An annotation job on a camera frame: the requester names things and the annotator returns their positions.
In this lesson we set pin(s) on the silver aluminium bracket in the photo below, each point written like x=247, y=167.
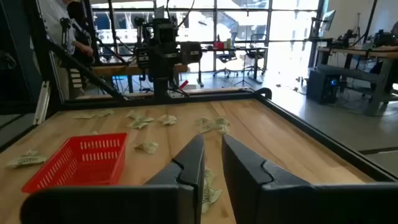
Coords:
x=42, y=102

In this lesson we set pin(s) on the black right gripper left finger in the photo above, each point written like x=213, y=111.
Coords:
x=189, y=161

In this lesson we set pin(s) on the small red tool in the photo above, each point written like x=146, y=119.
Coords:
x=183, y=84

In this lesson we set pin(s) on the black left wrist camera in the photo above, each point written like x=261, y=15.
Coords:
x=163, y=31

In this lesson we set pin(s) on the person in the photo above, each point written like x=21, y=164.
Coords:
x=56, y=21

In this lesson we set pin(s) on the wooden workbench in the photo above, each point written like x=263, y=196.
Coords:
x=118, y=70

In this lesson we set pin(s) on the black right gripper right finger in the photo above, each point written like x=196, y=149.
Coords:
x=242, y=168

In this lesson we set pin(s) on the black office desk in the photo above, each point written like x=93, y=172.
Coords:
x=242, y=48

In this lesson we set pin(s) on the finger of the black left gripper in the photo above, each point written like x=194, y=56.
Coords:
x=172, y=62
x=161, y=62

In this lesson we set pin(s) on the computer monitor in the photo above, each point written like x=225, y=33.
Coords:
x=328, y=19

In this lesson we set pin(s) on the red box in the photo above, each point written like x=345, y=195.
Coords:
x=218, y=46

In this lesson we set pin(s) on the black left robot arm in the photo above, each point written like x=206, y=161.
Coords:
x=161, y=88

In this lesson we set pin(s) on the black computer tower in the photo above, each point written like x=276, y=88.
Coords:
x=321, y=87

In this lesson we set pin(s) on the black office chair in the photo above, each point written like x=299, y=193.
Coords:
x=256, y=53
x=226, y=59

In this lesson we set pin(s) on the red plastic slotted basket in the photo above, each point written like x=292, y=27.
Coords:
x=93, y=165

